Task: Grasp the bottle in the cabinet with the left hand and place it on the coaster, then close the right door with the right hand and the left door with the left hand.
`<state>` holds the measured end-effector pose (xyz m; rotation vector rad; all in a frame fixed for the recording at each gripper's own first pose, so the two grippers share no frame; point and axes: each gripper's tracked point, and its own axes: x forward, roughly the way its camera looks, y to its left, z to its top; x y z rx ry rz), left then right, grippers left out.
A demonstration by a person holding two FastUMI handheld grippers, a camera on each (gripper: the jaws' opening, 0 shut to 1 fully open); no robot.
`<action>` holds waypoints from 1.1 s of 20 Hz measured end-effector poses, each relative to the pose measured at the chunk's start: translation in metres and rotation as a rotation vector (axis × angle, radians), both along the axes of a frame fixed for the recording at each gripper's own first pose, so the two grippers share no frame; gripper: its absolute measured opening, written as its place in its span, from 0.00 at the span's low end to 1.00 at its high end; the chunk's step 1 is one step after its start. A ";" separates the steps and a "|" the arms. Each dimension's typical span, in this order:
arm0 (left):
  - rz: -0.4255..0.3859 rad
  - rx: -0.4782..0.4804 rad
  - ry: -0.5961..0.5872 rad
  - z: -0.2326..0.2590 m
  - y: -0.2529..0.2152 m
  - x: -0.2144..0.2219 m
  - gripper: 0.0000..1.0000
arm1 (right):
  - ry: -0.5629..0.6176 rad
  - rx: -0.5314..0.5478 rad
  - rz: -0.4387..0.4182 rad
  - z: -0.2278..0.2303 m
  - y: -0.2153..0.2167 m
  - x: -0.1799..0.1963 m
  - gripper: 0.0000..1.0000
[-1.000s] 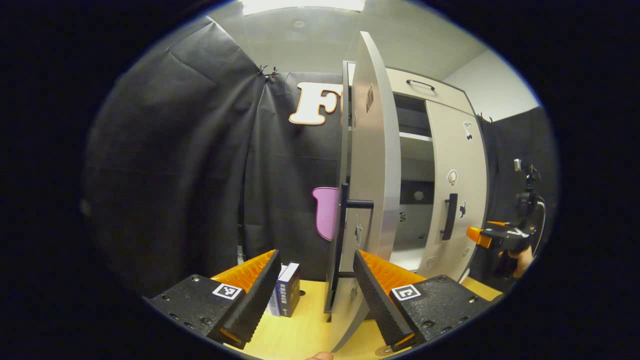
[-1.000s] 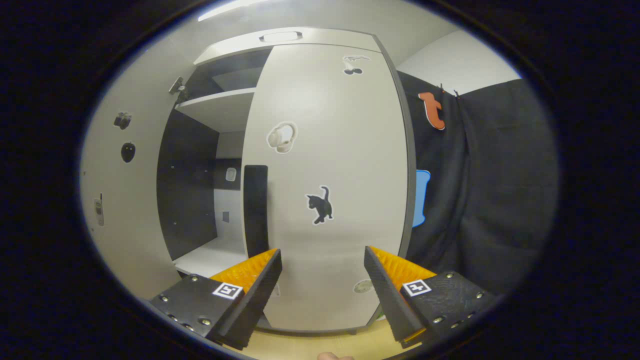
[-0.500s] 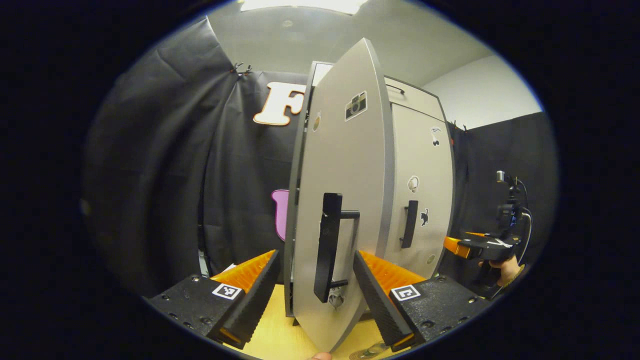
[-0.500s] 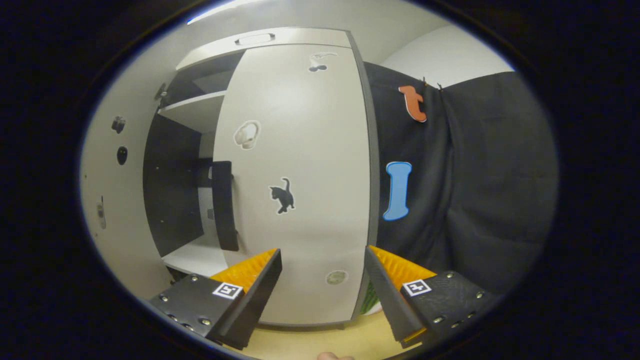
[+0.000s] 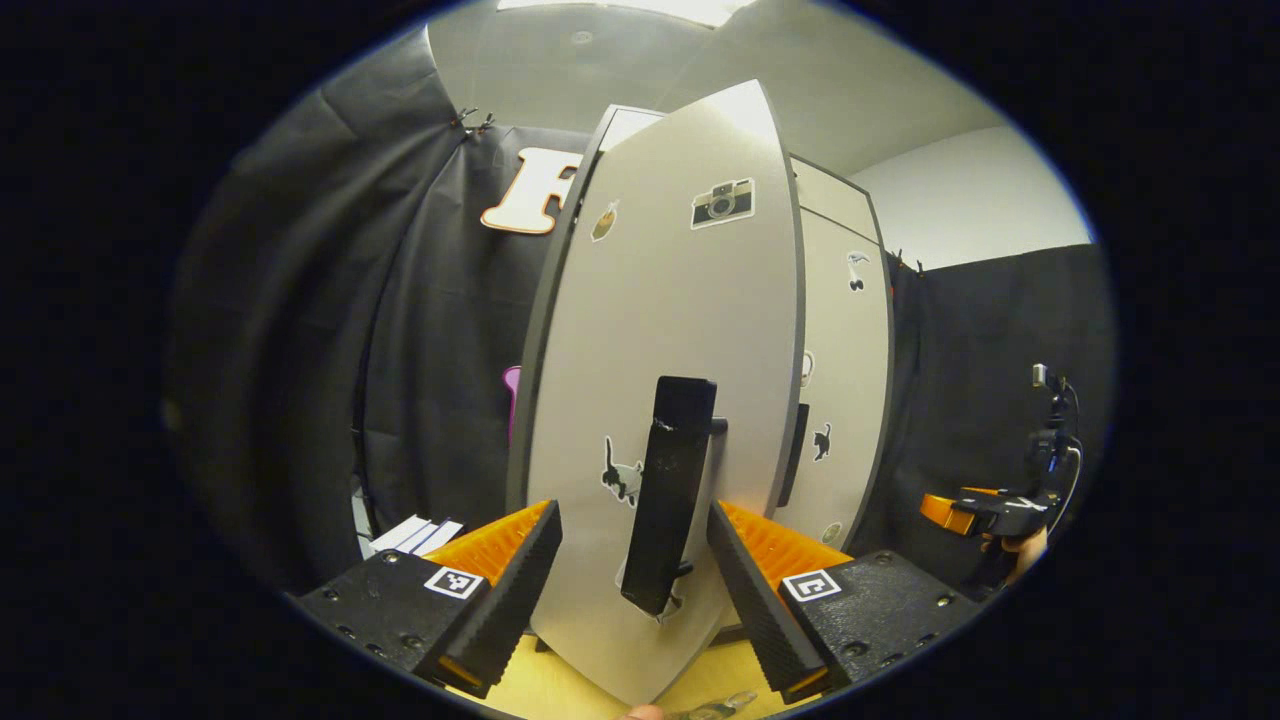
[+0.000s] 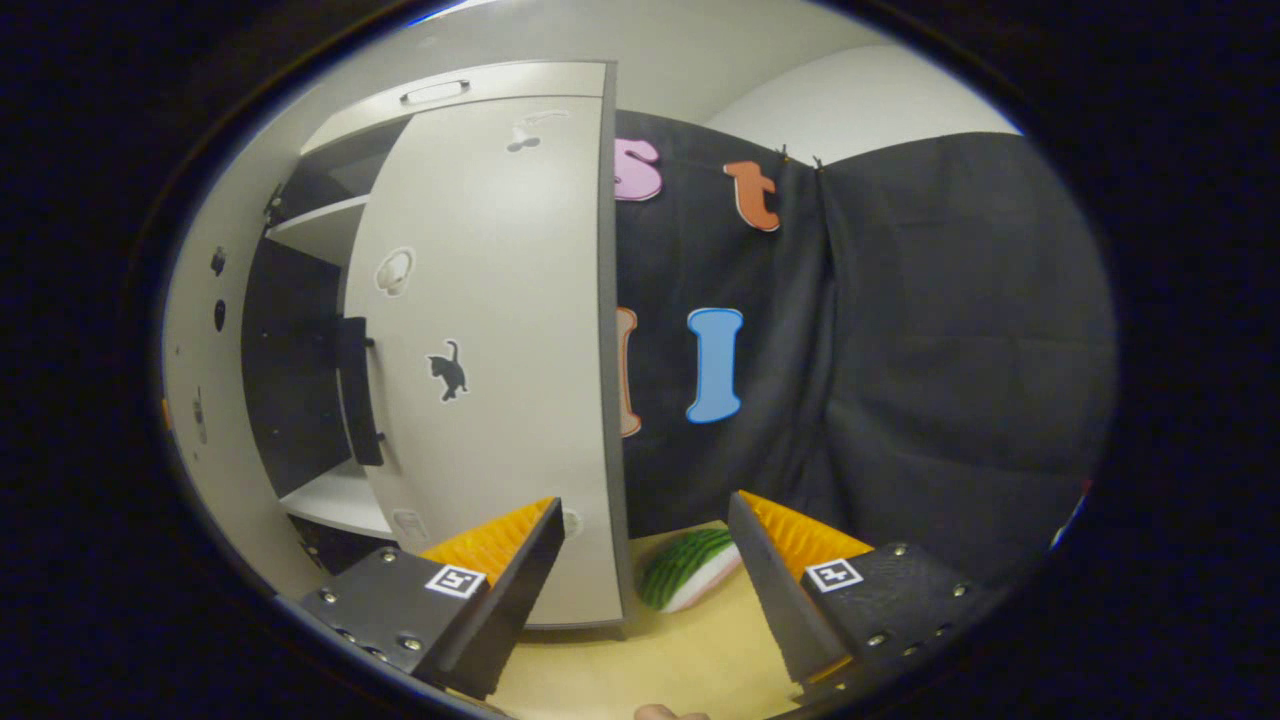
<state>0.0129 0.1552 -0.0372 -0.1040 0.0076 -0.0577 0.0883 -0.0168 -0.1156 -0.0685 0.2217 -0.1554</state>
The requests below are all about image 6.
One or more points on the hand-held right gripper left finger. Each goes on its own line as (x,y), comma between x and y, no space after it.
(520,570)

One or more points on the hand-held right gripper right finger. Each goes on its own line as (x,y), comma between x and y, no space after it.
(770,570)

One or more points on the white cabinet door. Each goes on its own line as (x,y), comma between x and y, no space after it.
(200,350)
(520,300)

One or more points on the white and grey cabinet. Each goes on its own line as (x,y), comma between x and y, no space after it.
(290,400)

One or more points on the white cabinet drawer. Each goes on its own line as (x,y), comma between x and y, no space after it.
(480,85)

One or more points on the toy watermelon slice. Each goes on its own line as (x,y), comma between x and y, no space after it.
(685,570)

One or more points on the black backdrop cloth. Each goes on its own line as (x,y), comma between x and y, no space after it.
(950,350)

